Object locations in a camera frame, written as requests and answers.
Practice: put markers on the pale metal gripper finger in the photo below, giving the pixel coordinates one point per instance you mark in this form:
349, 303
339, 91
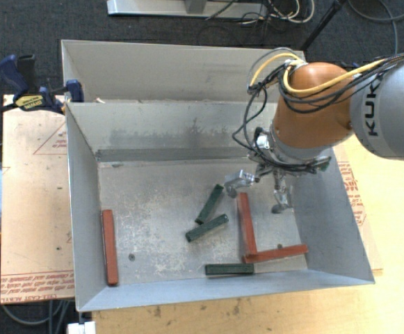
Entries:
240, 177
233, 190

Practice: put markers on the dark green flat block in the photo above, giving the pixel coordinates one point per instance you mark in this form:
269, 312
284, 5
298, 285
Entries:
209, 204
229, 269
207, 228

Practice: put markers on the red-brown flat block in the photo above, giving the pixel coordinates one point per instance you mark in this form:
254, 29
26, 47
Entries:
110, 247
278, 253
246, 223

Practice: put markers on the grey metal bin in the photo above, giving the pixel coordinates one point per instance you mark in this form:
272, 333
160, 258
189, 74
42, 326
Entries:
160, 200

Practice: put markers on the brown cardboard board red print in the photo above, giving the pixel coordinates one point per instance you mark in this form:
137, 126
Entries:
34, 200

